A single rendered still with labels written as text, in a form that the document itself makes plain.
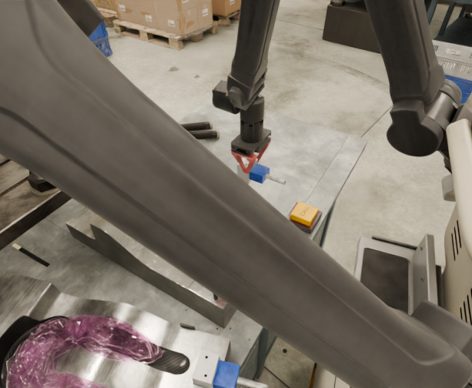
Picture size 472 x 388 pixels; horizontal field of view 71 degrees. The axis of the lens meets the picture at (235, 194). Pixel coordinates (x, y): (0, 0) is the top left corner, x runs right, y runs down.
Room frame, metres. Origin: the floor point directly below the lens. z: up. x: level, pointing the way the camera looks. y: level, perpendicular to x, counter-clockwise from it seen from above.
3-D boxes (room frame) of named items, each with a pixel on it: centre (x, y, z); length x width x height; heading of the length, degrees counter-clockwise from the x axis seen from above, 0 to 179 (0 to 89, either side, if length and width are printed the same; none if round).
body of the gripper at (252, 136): (0.70, -0.04, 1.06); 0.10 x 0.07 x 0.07; 148
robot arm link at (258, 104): (0.71, -0.04, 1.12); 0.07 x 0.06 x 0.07; 53
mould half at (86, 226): (0.57, 0.17, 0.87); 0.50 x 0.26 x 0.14; 58
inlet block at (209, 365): (0.21, 0.01, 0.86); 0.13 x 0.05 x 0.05; 75
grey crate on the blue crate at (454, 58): (3.07, -1.99, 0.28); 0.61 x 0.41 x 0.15; 49
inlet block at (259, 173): (0.68, -0.07, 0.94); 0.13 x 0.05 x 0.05; 58
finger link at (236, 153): (0.69, -0.04, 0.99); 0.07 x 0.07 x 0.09; 58
